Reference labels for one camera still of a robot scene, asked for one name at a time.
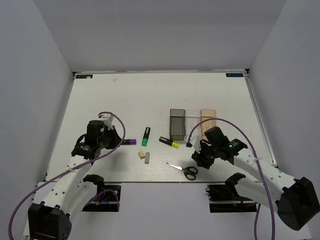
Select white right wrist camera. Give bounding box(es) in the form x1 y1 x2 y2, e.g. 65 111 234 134
186 136 201 153

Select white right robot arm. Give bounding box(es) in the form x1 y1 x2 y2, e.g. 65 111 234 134
186 138 320 231

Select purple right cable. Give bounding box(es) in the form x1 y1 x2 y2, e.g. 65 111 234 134
186 118 276 240

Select yellow highlighter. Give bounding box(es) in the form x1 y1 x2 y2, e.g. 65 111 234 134
159 136 180 149

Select purple highlighter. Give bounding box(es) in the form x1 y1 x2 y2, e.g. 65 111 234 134
122 139 137 146

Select blue corner label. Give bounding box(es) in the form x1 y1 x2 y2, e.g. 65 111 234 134
225 73 244 78
75 74 93 79

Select dark grey plastic container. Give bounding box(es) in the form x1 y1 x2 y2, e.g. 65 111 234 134
169 108 186 141

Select right blue corner label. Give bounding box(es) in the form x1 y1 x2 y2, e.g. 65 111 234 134
225 73 244 78

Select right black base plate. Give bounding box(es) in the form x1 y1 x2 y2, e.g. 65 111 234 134
205 183 257 213

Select black handled scissors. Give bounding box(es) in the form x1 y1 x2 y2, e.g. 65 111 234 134
166 162 198 181

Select green highlighter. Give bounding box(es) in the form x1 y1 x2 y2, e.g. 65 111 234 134
141 127 151 147

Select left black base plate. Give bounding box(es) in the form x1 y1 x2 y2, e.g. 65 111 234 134
82 184 122 213

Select purple cable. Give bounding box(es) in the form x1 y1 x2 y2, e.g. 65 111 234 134
186 118 276 240
8 111 126 240

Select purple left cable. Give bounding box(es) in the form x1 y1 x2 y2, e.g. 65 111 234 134
8 111 126 240

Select left blue corner label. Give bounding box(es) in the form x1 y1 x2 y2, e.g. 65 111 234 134
75 74 93 79

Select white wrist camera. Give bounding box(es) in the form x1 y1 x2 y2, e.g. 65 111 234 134
186 136 201 153
98 113 114 130

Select clear plastic container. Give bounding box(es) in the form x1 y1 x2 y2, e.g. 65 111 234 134
185 109 201 142

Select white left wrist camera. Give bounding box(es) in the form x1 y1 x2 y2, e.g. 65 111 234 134
98 113 114 130

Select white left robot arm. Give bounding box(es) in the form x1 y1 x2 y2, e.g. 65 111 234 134
28 114 121 240

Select grey eraser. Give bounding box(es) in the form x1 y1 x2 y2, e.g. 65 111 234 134
144 152 150 164

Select orange plastic container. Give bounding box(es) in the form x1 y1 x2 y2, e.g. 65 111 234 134
200 108 217 137

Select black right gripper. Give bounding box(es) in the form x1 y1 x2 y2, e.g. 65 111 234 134
191 140 219 169

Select tan eraser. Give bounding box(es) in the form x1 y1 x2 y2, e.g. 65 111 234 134
138 151 145 159

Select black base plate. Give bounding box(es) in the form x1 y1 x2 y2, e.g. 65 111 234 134
82 184 122 213
205 183 257 213

